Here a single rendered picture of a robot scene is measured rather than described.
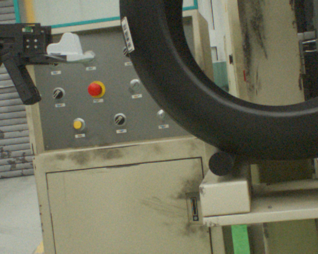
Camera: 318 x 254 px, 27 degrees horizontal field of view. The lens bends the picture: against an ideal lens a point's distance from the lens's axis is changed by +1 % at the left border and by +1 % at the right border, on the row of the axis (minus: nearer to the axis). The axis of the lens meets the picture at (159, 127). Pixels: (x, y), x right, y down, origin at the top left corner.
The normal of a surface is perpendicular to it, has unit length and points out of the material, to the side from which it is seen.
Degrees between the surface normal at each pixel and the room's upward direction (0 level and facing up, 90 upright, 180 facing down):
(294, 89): 90
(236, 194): 90
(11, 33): 90
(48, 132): 90
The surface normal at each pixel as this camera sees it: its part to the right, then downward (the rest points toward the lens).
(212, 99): -0.24, 0.22
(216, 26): 0.01, 0.05
